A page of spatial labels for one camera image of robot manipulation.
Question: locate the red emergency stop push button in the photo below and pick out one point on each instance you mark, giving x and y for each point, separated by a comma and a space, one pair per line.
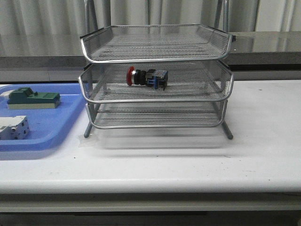
152, 78

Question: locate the mesh rack tray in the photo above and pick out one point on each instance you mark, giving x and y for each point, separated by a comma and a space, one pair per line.
154, 43
156, 114
187, 81

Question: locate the blue plastic tray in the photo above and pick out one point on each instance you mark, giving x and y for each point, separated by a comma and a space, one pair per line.
47, 127

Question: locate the green electrical module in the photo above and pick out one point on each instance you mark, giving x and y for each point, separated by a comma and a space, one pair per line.
26, 98

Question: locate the white circuit breaker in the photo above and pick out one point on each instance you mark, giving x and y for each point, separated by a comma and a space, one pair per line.
14, 128

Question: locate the grey stone counter ledge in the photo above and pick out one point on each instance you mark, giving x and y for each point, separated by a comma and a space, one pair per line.
59, 58

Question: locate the grey curtain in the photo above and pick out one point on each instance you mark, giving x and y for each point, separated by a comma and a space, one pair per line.
27, 25

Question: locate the grey metal rack frame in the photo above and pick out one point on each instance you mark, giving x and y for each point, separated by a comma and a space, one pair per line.
155, 76

